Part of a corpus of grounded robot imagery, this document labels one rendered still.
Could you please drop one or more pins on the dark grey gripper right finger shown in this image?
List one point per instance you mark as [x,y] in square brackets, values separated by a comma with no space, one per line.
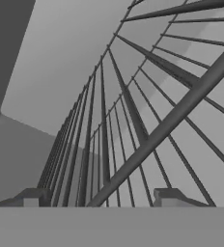
[172,197]

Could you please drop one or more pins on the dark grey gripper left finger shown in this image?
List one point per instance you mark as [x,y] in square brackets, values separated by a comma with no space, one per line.
[32,197]

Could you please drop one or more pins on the grey toaster oven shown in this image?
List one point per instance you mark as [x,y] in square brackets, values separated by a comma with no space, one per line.
[46,70]

